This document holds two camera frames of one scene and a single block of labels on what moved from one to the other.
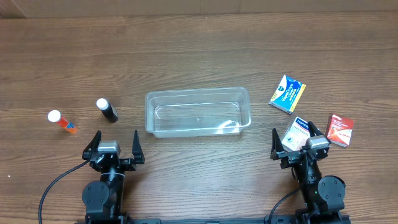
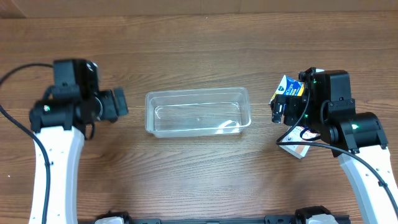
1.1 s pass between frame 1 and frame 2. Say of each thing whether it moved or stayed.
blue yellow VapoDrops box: stayed
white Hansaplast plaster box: stayed
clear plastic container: stayed
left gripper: moved
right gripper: moved
